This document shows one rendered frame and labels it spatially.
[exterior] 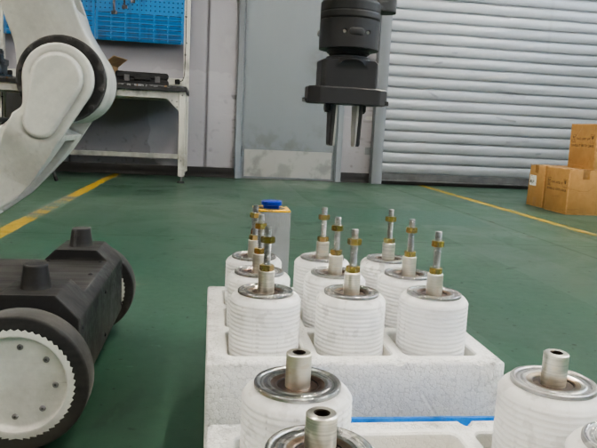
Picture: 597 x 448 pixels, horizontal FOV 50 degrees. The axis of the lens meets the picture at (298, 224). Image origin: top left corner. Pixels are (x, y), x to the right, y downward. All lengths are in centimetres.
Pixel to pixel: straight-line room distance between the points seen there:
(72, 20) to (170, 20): 475
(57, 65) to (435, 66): 536
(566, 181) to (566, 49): 247
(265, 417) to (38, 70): 74
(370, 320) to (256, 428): 35
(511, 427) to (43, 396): 65
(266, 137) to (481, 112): 206
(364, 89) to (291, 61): 507
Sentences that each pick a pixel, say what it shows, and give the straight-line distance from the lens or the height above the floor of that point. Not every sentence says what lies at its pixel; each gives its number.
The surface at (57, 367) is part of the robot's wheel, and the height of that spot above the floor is 12.
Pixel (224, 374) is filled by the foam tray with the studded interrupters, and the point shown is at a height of 17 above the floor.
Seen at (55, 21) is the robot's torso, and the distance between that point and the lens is 117.
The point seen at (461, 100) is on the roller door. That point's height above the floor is 81.
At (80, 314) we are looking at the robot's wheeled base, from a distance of 103.
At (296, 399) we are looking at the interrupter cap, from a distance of 53.
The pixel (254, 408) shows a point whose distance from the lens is 54.
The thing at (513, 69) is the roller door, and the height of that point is 113.
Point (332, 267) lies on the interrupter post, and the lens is 99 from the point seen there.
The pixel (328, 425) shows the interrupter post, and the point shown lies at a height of 28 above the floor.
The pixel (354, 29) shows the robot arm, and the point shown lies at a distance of 94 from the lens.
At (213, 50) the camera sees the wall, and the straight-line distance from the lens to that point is 599.
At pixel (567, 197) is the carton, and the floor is 11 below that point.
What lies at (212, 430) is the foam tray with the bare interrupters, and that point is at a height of 18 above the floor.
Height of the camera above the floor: 47
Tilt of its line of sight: 8 degrees down
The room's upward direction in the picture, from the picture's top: 3 degrees clockwise
